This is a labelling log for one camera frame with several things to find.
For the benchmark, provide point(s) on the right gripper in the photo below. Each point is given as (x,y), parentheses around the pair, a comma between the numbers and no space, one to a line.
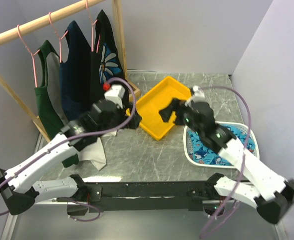
(176,105)

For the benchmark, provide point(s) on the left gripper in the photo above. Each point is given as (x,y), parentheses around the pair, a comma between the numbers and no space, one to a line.
(134,121)

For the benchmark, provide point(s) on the black t shirt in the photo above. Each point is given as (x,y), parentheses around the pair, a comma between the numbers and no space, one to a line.
(104,59)

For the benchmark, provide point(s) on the pink wire hanger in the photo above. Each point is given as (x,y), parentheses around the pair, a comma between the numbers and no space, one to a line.
(93,23)

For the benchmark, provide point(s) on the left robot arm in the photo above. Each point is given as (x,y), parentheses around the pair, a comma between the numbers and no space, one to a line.
(20,186)

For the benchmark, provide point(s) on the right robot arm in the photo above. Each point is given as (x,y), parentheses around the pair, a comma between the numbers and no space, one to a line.
(269,193)

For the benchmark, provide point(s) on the navy blue shirt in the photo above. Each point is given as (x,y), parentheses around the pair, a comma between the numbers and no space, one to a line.
(74,74)

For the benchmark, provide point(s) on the green and grey shirt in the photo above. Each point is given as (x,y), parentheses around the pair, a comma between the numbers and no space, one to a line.
(50,111)

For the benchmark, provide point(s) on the pink hanger with navy shirt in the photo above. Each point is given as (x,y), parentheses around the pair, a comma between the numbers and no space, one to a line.
(58,36)

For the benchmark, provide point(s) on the pink hanger with green shirt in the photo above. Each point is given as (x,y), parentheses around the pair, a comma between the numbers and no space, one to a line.
(31,54)

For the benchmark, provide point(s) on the white laundry basket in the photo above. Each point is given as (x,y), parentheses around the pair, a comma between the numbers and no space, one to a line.
(194,157)

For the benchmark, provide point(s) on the yellow plastic tray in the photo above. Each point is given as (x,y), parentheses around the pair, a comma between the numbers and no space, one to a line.
(155,100)

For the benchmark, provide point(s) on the blue shark print cloth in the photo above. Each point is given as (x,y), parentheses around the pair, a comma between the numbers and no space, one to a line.
(204,155)

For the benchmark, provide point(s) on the wooden clothes rack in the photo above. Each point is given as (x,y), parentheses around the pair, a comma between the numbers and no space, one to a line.
(57,15)

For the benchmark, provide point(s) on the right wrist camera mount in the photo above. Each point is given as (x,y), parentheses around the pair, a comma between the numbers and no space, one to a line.
(197,95)

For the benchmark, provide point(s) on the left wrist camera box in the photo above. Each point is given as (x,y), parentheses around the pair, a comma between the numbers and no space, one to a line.
(115,96)

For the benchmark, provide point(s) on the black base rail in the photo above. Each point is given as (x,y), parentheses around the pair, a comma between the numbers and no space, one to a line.
(138,196)

